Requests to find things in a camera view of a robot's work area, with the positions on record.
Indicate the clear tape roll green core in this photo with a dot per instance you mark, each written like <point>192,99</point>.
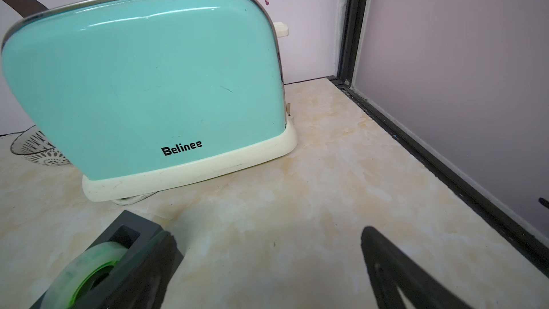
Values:
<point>83,273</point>

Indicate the patterned white bowl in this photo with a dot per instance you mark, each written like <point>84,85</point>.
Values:
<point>32,145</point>

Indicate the mint green toaster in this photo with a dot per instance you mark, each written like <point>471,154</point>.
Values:
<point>143,96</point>

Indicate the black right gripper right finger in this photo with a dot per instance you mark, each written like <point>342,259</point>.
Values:
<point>394,275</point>

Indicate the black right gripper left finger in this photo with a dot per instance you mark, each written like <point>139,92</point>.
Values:
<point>142,281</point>

